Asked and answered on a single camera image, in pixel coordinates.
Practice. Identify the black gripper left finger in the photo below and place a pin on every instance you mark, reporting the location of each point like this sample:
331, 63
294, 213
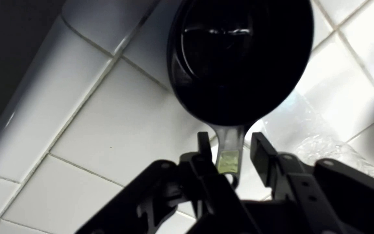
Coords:
153, 197

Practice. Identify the small black measuring scoop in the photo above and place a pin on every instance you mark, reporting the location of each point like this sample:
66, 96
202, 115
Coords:
229, 63

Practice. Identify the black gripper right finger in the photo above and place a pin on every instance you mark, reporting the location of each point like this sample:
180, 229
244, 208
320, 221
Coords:
324, 198

